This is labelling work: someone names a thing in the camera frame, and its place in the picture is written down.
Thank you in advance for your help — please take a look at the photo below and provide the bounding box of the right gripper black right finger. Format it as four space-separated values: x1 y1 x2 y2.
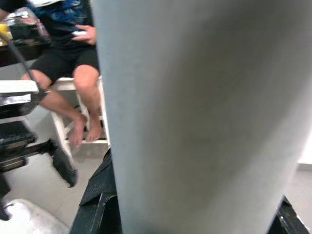
265 195 308 234

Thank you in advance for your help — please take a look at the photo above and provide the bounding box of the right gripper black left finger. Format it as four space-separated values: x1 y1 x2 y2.
69 148 122 234

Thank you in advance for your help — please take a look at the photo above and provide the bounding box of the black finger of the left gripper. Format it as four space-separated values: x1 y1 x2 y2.
50 140 78 187

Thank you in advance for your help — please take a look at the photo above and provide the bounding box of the white plastic table leg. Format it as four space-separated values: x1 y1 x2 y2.
94 0 312 234

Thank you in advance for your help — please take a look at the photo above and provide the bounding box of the white wooden stool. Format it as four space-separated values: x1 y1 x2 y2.
50 75 111 159

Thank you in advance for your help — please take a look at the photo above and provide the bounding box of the white robot body shell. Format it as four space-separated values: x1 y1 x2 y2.
0 197 71 234

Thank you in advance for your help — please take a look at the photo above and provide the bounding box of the dark cluttered desk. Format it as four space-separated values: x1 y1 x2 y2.
0 7 52 68

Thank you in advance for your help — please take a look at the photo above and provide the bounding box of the seated person in black shorts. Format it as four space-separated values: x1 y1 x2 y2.
20 0 101 149

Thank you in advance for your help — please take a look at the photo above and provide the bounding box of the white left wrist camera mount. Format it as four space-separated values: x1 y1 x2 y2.
0 79 40 106

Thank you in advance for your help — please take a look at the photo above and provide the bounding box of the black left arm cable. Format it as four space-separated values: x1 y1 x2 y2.
0 30 49 98

